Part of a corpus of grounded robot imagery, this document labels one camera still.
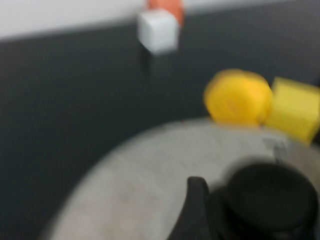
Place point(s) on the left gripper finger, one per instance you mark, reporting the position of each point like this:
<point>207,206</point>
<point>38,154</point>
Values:
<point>193,207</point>

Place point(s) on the steel pot lid black knob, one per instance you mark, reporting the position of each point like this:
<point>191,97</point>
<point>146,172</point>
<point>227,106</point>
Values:
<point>137,175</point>

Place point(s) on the yellow round plastic toy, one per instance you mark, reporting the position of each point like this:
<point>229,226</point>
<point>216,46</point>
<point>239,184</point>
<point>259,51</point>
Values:
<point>237,97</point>

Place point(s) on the yellow foam cube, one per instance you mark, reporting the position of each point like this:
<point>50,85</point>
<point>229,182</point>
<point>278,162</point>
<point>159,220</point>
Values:
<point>295,110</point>

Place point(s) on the white foam cube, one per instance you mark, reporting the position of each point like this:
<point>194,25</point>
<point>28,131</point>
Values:
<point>158,31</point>

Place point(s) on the orange foam cube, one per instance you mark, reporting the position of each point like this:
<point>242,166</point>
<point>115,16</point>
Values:
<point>175,7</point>

